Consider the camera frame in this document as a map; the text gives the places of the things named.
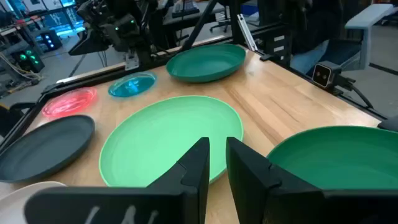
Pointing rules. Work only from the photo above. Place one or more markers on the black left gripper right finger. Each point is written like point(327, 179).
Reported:
point(255, 193)

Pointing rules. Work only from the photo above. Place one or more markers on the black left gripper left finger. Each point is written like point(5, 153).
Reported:
point(183, 199)

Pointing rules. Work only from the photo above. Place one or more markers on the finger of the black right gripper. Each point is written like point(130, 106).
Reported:
point(88, 45)

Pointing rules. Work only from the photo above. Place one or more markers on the dark green bowl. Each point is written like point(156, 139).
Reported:
point(205, 62)

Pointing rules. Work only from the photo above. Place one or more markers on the dark green plastic plate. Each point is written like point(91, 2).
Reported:
point(342, 158)

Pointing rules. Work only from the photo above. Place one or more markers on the dark grey plastic plate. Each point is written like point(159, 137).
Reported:
point(43, 149)

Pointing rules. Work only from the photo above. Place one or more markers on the white plastic plate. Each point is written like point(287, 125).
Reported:
point(15, 202)

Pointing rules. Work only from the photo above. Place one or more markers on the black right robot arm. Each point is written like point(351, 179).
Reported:
point(144, 31)

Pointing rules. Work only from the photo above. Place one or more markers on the black computer tower blue lights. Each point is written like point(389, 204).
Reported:
point(51, 40)

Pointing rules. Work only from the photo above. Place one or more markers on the blue transparent plastic plate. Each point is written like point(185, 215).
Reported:
point(132, 84)

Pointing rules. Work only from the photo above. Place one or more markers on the red transparent plastic plate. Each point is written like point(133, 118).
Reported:
point(70, 102)

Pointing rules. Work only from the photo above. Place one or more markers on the black computer tower green lights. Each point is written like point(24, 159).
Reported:
point(29, 62)

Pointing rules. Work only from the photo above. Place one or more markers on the silver aluminium extrusion bar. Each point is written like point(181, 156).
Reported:
point(247, 32)

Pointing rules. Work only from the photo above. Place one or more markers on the person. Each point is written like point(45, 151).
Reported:
point(308, 59)

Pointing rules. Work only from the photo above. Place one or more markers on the black control box white labels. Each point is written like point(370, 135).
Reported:
point(269, 46)

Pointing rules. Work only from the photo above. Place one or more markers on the grey office chair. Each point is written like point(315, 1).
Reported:
point(370, 18)

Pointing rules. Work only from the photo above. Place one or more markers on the silver metal bracket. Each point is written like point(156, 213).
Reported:
point(132, 60)

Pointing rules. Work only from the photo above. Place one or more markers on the black aluminium table frame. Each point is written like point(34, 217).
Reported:
point(199, 26)

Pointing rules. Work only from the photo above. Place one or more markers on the black table-level camera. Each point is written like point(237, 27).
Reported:
point(329, 73)

